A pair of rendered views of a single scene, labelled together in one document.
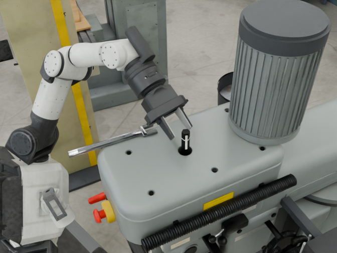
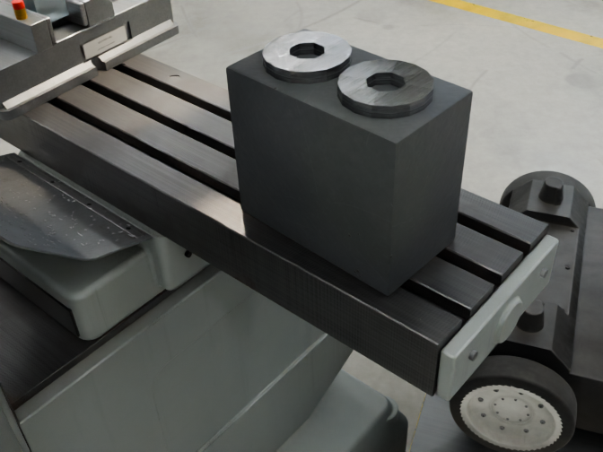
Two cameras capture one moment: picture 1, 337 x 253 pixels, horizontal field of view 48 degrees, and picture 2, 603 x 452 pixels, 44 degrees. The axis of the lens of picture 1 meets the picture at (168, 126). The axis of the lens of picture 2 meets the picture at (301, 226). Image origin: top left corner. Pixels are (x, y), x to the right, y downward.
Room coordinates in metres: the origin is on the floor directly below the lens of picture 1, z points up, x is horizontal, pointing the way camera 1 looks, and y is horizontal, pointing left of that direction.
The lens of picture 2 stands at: (1.63, -0.20, 1.52)
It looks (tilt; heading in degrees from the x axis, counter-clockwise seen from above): 40 degrees down; 157
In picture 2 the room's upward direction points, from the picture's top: 3 degrees counter-clockwise
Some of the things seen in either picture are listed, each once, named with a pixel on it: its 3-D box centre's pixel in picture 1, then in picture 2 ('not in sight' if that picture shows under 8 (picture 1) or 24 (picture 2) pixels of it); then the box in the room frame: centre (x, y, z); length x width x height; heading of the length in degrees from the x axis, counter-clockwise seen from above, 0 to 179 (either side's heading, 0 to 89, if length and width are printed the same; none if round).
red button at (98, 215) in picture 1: (100, 215); not in sight; (0.57, 0.19, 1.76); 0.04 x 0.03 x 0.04; 25
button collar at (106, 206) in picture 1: (108, 211); not in sight; (0.58, 0.17, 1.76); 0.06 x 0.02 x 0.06; 25
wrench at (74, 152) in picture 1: (113, 140); not in sight; (0.71, 0.15, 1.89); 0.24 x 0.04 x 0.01; 112
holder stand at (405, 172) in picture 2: not in sight; (345, 151); (1.04, 0.10, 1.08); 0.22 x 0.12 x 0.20; 22
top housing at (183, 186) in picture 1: (189, 167); not in sight; (0.68, -0.06, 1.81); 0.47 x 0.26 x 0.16; 115
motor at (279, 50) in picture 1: (273, 74); not in sight; (0.78, -0.27, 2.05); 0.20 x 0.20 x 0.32
